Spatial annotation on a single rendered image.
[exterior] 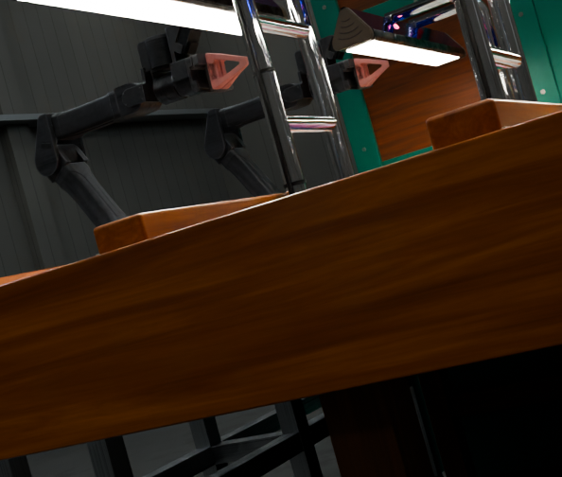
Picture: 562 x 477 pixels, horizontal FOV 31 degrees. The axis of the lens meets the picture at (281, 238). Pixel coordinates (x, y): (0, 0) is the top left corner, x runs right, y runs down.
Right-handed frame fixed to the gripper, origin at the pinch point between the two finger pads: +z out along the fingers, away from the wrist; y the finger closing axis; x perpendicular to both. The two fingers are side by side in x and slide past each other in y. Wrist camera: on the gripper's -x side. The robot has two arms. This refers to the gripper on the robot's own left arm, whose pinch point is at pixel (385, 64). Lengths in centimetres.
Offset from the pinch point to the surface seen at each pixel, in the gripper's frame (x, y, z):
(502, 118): 30, -144, 74
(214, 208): 30, -136, 40
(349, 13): -3, -48, 17
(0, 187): -88, 486, -648
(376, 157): 18.3, 27.0, -21.5
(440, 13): -4.7, -10.3, 20.0
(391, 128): 11.8, 28.8, -16.0
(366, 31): 1, -47, 20
